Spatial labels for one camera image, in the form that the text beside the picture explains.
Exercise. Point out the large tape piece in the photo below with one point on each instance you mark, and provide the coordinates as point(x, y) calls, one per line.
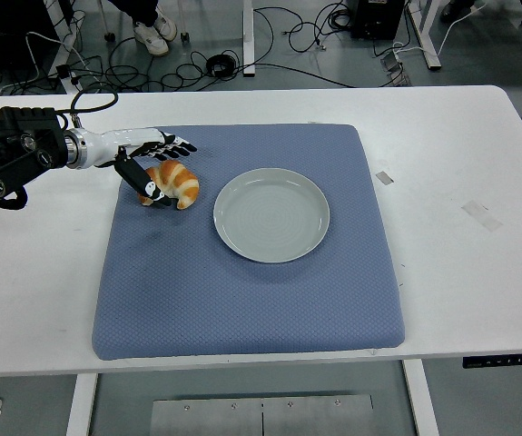
point(482, 216)

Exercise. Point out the person's leg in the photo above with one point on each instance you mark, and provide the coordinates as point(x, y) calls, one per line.
point(138, 9)

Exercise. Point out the croissant bread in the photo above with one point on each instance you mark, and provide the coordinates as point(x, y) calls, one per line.
point(181, 179)

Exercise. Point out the grey round plate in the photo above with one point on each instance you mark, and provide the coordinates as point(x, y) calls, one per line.
point(272, 218)

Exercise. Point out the white table leg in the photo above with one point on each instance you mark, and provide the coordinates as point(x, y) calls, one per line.
point(421, 399)
point(81, 404)

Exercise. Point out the blue quilted mat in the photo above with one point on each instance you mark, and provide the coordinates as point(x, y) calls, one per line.
point(242, 309)

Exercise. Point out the black table control panel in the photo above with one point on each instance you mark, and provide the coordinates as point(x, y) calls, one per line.
point(505, 361)

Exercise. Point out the small tape piece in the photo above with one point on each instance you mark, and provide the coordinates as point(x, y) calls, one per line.
point(384, 178)

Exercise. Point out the large black cabinet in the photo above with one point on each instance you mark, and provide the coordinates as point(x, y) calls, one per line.
point(6, 32)

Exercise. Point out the black equipment box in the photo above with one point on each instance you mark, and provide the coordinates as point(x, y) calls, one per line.
point(374, 18)

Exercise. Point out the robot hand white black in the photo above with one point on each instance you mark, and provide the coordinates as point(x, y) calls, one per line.
point(120, 143)

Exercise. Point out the white desk leg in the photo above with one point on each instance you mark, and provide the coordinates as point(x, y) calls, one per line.
point(426, 36)
point(67, 27)
point(248, 36)

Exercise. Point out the black plug adapter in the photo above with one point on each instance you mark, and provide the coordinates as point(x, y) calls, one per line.
point(64, 71)

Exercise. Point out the chair leg with caster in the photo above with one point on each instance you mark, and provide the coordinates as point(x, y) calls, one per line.
point(108, 27)

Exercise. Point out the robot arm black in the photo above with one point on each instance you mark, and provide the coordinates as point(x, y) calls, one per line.
point(20, 150)

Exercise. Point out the person's foot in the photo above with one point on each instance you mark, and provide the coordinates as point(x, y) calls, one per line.
point(166, 25)
point(456, 9)
point(150, 40)

